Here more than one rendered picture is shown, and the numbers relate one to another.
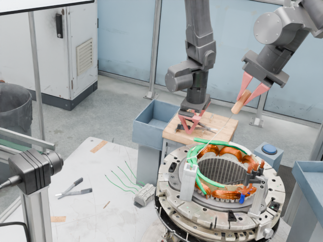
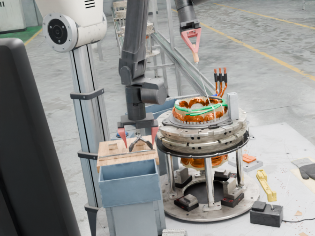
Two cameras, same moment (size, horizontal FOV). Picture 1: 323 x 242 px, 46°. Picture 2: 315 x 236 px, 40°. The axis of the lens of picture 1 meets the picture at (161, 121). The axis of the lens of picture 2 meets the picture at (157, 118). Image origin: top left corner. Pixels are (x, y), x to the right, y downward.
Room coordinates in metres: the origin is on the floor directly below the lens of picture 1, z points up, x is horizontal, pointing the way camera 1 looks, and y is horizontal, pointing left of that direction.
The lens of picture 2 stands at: (1.44, 1.12, 1.61)
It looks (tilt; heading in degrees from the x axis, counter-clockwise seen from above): 19 degrees down; 248
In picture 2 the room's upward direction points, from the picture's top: 7 degrees counter-clockwise
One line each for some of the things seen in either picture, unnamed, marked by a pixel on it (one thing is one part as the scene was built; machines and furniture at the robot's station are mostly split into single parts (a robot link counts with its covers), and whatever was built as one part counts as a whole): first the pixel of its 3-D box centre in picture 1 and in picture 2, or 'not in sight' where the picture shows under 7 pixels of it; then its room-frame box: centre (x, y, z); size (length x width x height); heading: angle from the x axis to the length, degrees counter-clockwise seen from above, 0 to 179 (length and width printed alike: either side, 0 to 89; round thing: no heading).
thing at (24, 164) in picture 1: (39, 168); not in sight; (0.40, 0.16, 1.37); 0.06 x 0.04 x 0.04; 138
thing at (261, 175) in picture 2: not in sight; (265, 182); (0.55, -0.09, 0.80); 0.22 x 0.04 x 0.03; 66
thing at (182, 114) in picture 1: (191, 118); (147, 131); (1.00, -0.09, 1.12); 0.07 x 0.07 x 0.09; 71
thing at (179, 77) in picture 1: (188, 68); (145, 83); (0.99, -0.06, 1.29); 0.11 x 0.09 x 0.12; 126
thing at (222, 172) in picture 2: not in sight; (221, 172); (0.66, -0.22, 0.83); 0.05 x 0.04 x 0.02; 129
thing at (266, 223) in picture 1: (261, 227); not in sight; (0.63, -0.25, 1.07); 0.04 x 0.02 x 0.05; 123
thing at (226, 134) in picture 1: (201, 128); (127, 152); (1.06, -0.13, 1.05); 0.20 x 0.19 x 0.02; 71
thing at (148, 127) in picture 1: (155, 147); (134, 212); (1.11, 0.01, 0.92); 0.17 x 0.11 x 0.28; 161
